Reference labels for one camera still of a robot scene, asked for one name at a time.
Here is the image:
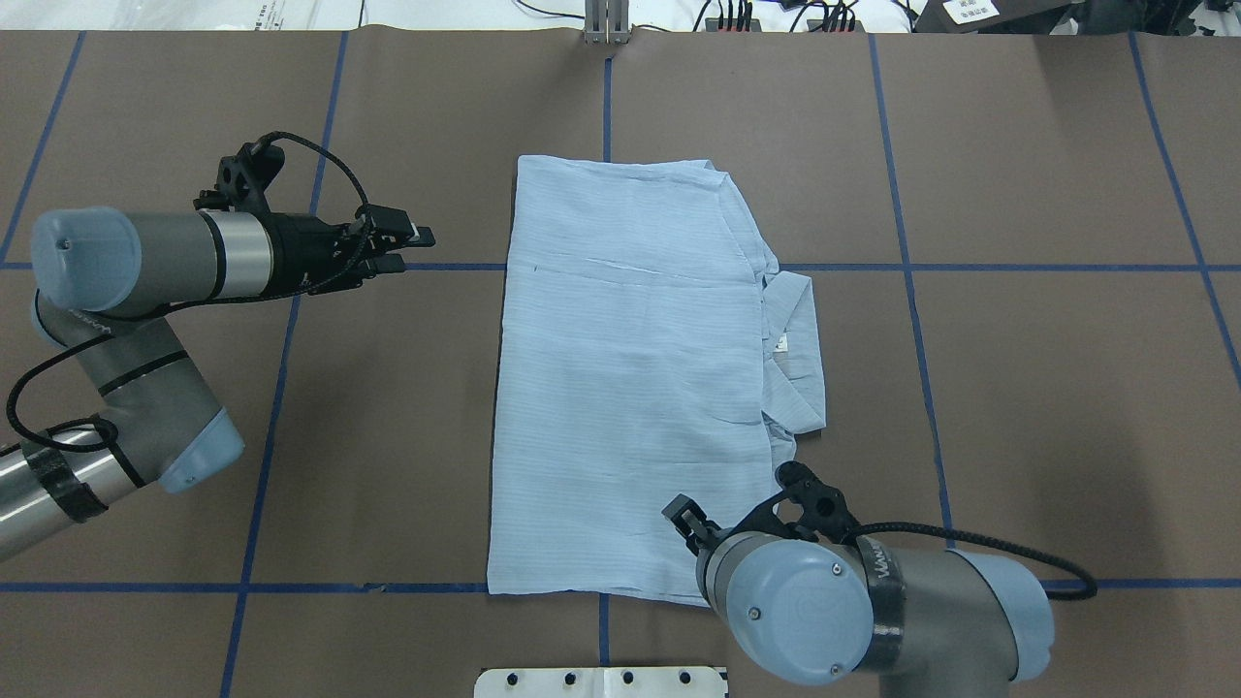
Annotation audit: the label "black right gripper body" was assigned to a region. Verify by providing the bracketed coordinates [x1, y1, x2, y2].
[690, 520, 738, 561]

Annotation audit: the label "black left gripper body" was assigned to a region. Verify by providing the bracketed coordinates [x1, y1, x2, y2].
[262, 212, 375, 298]

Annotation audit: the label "light blue button shirt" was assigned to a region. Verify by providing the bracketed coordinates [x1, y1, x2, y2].
[485, 154, 827, 606]

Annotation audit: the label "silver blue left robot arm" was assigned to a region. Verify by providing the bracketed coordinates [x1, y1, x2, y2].
[2, 205, 436, 559]

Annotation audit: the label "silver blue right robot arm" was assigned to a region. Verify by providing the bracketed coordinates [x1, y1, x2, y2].
[663, 494, 1056, 697]

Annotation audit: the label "black power strip box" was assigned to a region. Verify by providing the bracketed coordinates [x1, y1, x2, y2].
[912, 1, 1081, 35]

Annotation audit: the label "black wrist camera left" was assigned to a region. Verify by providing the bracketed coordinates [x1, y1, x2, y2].
[192, 143, 285, 215]

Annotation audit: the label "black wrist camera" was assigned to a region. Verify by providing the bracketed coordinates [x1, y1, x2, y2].
[192, 143, 285, 215]
[774, 460, 861, 545]

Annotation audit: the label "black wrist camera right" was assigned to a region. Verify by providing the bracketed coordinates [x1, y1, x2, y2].
[774, 460, 861, 545]

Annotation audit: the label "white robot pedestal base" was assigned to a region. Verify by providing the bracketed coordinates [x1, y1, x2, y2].
[473, 664, 730, 697]

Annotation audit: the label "aluminium frame post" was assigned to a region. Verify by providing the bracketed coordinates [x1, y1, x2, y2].
[585, 0, 632, 46]

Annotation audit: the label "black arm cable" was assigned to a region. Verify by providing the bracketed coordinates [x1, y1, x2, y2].
[853, 522, 1098, 602]

